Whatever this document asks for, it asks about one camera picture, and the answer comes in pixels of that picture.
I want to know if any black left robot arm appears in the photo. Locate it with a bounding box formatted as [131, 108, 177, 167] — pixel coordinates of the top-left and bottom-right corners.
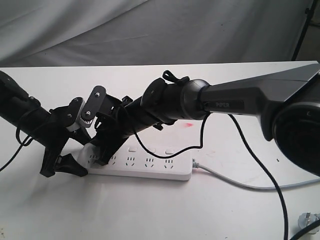
[0, 71, 91, 178]

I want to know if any grey three-pin plug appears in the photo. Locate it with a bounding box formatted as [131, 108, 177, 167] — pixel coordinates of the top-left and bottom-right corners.
[297, 212, 320, 235]

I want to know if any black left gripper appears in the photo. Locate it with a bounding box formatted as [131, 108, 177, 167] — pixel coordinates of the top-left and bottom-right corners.
[39, 106, 92, 177]

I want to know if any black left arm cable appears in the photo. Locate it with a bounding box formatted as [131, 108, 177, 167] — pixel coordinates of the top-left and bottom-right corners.
[0, 109, 51, 172]

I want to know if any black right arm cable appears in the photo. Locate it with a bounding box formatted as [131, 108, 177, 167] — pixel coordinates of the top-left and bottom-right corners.
[114, 97, 289, 240]

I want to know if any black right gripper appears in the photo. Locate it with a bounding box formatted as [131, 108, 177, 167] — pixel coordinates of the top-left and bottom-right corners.
[89, 94, 133, 166]

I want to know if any white five-outlet power strip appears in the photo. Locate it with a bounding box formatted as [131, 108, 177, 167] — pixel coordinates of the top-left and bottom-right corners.
[77, 143, 193, 181]

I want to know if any grey backdrop cloth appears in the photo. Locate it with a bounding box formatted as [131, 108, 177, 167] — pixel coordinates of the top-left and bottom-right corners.
[0, 0, 313, 67]

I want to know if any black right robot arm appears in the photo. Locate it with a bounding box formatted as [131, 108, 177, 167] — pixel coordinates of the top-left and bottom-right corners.
[92, 63, 320, 175]

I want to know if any grey power cord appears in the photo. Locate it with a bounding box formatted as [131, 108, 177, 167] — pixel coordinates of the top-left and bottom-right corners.
[191, 158, 320, 192]

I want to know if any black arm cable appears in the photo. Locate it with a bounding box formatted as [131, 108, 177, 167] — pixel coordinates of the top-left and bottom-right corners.
[0, 109, 51, 172]
[114, 97, 289, 240]

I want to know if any black tripod stand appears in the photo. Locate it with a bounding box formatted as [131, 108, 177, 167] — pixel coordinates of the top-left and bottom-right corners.
[290, 0, 318, 61]

